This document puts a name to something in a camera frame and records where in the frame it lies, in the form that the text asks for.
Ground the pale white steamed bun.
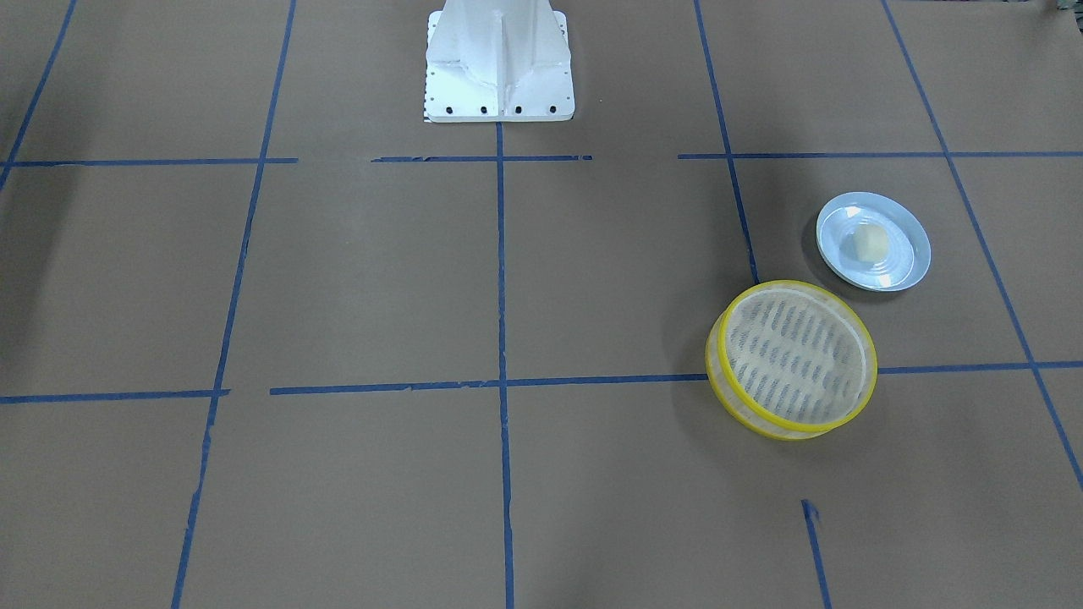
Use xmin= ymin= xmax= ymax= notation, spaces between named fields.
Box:
xmin=852 ymin=224 xmax=891 ymax=265

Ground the yellow round steamer basket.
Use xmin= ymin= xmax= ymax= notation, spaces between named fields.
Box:
xmin=704 ymin=280 xmax=878 ymax=441

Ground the light blue plate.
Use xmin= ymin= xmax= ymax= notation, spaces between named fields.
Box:
xmin=815 ymin=190 xmax=932 ymax=293

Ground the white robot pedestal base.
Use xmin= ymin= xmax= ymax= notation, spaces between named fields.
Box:
xmin=423 ymin=1 xmax=576 ymax=124

